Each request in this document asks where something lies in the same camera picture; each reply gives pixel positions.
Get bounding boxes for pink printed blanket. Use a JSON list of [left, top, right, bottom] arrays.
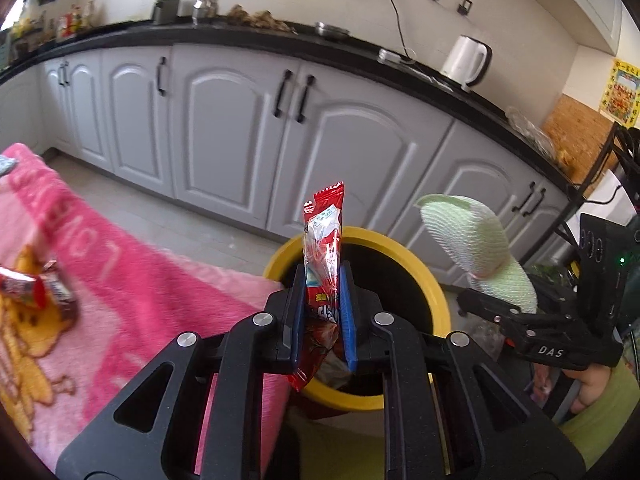
[[0, 142, 302, 477]]

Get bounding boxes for dark pot with lid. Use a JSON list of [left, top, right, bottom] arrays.
[[152, 0, 181, 25]]

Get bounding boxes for white box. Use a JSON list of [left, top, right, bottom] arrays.
[[584, 170, 632, 217]]

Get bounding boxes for clear bag on counter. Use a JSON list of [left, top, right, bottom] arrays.
[[504, 107, 557, 157]]

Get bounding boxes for black cables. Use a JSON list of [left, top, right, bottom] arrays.
[[564, 124, 640, 211]]

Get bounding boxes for pile of ginger roots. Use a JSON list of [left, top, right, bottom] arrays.
[[227, 4, 297, 34]]

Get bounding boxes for yellow wall poster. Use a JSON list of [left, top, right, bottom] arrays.
[[598, 57, 640, 127]]

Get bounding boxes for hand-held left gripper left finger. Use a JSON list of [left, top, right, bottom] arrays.
[[55, 262, 307, 480]]

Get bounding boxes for grey power cable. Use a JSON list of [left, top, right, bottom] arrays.
[[387, 0, 419, 62]]

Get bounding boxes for red snack wrapper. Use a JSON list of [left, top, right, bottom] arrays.
[[289, 181, 347, 392]]

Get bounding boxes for white electric kettle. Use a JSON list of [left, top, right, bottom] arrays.
[[439, 35, 494, 94]]

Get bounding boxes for red white candy wrapper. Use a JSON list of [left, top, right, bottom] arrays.
[[0, 266, 45, 309]]

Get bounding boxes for steel bowl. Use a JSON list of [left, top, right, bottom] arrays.
[[313, 21, 351, 41]]

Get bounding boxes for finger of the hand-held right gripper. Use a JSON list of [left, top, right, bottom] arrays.
[[457, 287, 583, 333], [502, 321, 624, 372]]

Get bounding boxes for person's right forearm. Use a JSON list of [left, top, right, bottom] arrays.
[[557, 360, 640, 472]]

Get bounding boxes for group of condiment bottles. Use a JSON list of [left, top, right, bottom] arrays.
[[54, 4, 99, 41]]

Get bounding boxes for person's right hand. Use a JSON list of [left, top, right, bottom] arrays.
[[570, 364, 622, 415]]

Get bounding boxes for wooden chipboard panel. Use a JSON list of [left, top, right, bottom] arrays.
[[542, 94, 617, 187]]

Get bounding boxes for yellow trash bin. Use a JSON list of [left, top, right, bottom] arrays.
[[262, 226, 451, 413]]

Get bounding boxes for pale green foam net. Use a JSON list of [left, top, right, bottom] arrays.
[[414, 193, 539, 314]]

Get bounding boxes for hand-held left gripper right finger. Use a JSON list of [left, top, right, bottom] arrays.
[[340, 265, 587, 480]]

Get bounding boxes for white base cabinets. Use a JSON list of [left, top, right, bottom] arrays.
[[0, 42, 577, 292]]

